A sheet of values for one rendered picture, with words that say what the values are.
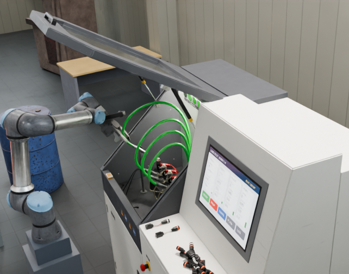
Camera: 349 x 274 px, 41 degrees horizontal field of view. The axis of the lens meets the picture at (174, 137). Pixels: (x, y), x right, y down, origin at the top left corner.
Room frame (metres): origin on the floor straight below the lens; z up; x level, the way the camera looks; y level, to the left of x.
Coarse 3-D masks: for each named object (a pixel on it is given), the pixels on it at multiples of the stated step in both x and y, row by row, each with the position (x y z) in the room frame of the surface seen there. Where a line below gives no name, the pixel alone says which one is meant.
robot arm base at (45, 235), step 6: (54, 222) 1.93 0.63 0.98; (36, 228) 1.89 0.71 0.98; (42, 228) 1.88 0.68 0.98; (48, 228) 1.89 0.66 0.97; (54, 228) 1.91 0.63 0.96; (60, 228) 1.95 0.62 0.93; (36, 234) 1.88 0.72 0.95; (42, 234) 1.87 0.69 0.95; (48, 234) 1.88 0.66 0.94; (54, 234) 1.89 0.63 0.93; (60, 234) 1.92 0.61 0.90; (36, 240) 1.87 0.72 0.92; (42, 240) 1.86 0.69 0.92; (48, 240) 1.87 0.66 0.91; (54, 240) 1.88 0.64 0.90
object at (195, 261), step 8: (176, 248) 1.63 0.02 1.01; (192, 248) 1.62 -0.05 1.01; (184, 256) 1.58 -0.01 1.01; (192, 256) 1.56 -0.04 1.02; (184, 264) 1.54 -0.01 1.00; (192, 264) 1.52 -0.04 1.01; (200, 264) 1.51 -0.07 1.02; (192, 272) 1.49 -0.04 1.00; (200, 272) 1.47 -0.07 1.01; (208, 272) 1.48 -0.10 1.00
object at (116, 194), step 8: (104, 176) 2.42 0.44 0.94; (104, 184) 2.46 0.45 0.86; (112, 184) 2.30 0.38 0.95; (112, 192) 2.29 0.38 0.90; (120, 192) 2.21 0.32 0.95; (112, 200) 2.32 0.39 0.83; (120, 200) 2.14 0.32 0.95; (128, 200) 2.13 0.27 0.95; (120, 208) 2.16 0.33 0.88; (128, 208) 2.05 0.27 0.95; (120, 216) 2.18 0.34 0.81; (128, 216) 2.01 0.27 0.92; (136, 216) 1.97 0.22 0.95; (128, 224) 2.03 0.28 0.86; (136, 224) 1.91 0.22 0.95; (136, 232) 1.90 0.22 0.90; (136, 240) 1.92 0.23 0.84
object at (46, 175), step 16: (32, 112) 4.00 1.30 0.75; (48, 112) 3.97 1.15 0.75; (0, 128) 3.75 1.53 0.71; (32, 144) 3.72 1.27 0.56; (48, 144) 3.82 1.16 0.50; (32, 160) 3.71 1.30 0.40; (48, 160) 3.79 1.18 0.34; (32, 176) 3.70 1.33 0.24; (48, 176) 3.77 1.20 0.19; (48, 192) 3.75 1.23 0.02
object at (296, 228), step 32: (224, 128) 1.77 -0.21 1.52; (256, 128) 1.68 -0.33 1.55; (288, 128) 1.66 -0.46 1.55; (192, 160) 1.94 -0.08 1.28; (256, 160) 1.53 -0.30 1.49; (288, 160) 1.41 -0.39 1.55; (320, 160) 1.40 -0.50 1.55; (192, 192) 1.87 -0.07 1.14; (288, 192) 1.35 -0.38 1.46; (320, 192) 1.40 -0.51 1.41; (192, 224) 1.81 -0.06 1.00; (288, 224) 1.35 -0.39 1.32; (320, 224) 1.41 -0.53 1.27; (224, 256) 1.54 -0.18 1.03; (256, 256) 1.37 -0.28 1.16; (288, 256) 1.35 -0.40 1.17; (320, 256) 1.41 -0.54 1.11
